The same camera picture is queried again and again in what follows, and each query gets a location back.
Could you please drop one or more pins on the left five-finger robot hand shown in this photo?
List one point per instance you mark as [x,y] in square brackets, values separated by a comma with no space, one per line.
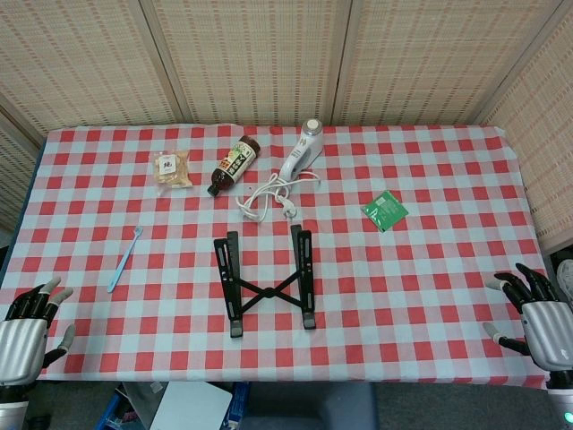
[22,331]

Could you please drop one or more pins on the right five-finger robot hand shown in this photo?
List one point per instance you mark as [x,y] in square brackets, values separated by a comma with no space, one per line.
[548,331]

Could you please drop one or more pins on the black folding stand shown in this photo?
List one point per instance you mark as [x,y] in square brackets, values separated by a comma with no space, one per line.
[267,293]

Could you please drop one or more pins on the white sneaker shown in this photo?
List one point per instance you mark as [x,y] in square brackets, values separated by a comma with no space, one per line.
[566,282]

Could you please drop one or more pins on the light blue toothbrush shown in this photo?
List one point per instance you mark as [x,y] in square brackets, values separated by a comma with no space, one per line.
[122,266]

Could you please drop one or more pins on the blue plastic crate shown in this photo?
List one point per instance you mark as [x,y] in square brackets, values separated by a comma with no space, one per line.
[116,407]

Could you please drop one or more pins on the red white checked tablecloth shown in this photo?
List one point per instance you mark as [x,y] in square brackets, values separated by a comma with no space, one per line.
[403,291]

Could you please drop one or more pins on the woven bamboo screen panel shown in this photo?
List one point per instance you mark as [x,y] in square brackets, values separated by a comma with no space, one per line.
[550,157]
[80,58]
[259,58]
[13,179]
[425,58]

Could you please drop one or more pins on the white flat board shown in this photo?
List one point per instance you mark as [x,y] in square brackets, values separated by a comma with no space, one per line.
[192,407]

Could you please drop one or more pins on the green foil packet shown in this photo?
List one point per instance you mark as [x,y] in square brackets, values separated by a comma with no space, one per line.
[385,210]

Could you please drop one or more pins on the clear bag of snacks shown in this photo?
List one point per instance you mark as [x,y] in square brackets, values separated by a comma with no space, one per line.
[172,170]

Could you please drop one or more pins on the blue box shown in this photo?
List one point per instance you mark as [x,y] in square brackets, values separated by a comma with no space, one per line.
[239,403]

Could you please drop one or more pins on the brown drink bottle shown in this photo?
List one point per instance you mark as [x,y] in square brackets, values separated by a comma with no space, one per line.
[233,165]

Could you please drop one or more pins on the white handheld steamer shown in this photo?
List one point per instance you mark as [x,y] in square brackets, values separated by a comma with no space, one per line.
[301,152]

